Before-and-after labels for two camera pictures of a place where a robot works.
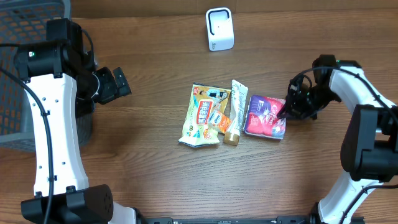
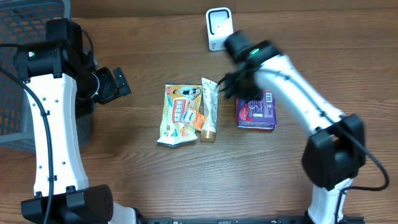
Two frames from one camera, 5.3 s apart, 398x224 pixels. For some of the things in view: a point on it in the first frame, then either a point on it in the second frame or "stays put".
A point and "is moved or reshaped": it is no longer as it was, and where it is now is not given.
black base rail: [234, 219] stays put
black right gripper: [291, 108] -> [230, 88]
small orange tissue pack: [221, 121] -> [193, 119]
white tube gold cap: [239, 93] -> [211, 91]
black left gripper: [114, 91] stays put
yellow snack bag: [197, 130] -> [177, 99]
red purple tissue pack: [261, 119] is moved or reshaped
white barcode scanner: [220, 29] stays put
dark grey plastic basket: [26, 21] stays put
